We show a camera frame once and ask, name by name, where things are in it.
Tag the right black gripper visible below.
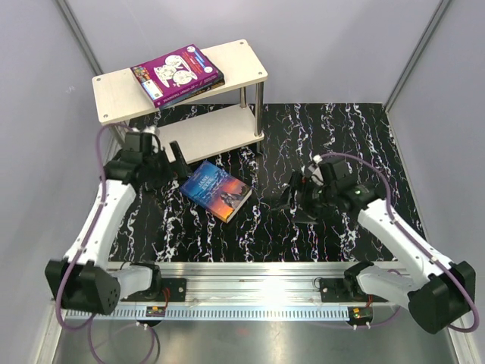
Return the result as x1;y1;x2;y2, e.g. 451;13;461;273
271;171;336;224

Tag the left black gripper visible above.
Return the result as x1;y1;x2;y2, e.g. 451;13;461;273
142;141;191;189

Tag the blue Jane Eyre book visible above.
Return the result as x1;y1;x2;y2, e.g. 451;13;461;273
180;161;252;223

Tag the purple puzzle book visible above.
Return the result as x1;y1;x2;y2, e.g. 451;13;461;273
130;44;224;108

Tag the dark blue book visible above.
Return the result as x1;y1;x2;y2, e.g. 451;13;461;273
156;76;225;110

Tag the black book with circles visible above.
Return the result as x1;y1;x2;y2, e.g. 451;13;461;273
191;78;225;97

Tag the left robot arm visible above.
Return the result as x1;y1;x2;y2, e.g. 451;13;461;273
45;131;191;315

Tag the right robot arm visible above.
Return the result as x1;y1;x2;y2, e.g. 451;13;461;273
280;153;480;334

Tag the black marble pattern mat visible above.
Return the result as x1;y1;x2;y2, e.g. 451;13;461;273
110;103;422;262

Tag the white two-tier wooden shelf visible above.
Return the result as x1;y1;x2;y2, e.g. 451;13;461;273
92;39;268;163

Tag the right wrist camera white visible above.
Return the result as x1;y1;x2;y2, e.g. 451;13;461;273
304;155;324;185

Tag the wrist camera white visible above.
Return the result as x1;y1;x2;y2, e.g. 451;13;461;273
304;155;324;185
143;125;161;149

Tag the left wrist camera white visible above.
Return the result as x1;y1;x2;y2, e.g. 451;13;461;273
143;125;161;149

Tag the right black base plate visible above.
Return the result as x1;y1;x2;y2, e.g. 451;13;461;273
312;277;386;303

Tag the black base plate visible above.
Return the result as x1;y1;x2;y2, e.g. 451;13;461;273
121;277;187;303
312;277;386;303

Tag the aluminium mounting rail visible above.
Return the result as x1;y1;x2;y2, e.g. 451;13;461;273
107;262;352;306

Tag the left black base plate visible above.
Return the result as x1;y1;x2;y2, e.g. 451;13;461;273
121;277;187;303

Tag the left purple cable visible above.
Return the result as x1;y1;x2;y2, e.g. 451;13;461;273
55;121;161;364

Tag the purple cable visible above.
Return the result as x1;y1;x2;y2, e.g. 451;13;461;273
55;121;161;364
312;152;480;334

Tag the white slotted cable duct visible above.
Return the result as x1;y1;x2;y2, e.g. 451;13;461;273
66;306;352;322

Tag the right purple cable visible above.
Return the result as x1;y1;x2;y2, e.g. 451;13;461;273
312;152;480;334

